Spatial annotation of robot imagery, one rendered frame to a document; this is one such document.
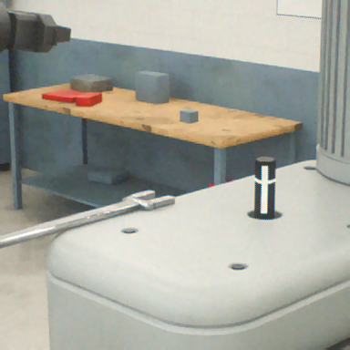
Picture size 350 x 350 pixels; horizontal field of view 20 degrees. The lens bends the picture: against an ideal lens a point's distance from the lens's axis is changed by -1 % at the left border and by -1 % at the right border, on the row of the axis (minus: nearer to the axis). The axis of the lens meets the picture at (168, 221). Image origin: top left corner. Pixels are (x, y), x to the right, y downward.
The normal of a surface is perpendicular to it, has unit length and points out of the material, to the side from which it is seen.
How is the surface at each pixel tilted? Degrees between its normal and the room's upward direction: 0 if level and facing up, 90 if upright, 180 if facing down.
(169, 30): 90
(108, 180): 90
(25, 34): 92
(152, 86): 90
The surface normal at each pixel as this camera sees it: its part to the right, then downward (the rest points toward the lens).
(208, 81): -0.72, 0.22
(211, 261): 0.00, -0.95
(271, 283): 0.49, -0.52
